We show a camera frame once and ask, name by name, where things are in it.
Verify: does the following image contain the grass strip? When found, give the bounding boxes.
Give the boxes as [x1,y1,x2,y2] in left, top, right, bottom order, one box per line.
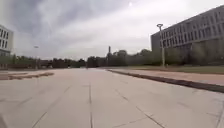
[131,64,224,75]

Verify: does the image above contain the grey multi-storey building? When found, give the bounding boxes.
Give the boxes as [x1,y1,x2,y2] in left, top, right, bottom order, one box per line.
[150,4,224,53]

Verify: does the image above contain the reddish raised paved bed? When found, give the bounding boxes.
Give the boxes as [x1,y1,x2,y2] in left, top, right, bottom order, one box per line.
[107,68,224,94]

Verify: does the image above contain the grey slab plaza paving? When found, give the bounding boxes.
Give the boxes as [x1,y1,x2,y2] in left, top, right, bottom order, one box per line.
[0,68,224,128]

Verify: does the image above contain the slim tower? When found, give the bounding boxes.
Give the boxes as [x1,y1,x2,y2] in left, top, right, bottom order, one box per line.
[107,45,112,57]

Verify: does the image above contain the row of trees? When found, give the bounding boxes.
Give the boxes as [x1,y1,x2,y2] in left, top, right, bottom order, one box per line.
[0,39,224,70]

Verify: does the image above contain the low kerbed planting bed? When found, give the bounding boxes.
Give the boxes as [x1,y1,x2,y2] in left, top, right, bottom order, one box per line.
[0,70,55,81]

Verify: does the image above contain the white multi-storey building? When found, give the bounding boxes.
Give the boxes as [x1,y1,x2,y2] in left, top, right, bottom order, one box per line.
[0,24,15,58]

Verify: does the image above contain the thin lamp post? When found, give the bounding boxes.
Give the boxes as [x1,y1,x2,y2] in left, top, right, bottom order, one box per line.
[33,45,41,70]

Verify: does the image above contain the tall lamp post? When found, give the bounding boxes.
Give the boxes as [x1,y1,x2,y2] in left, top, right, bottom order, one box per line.
[156,23,167,68]

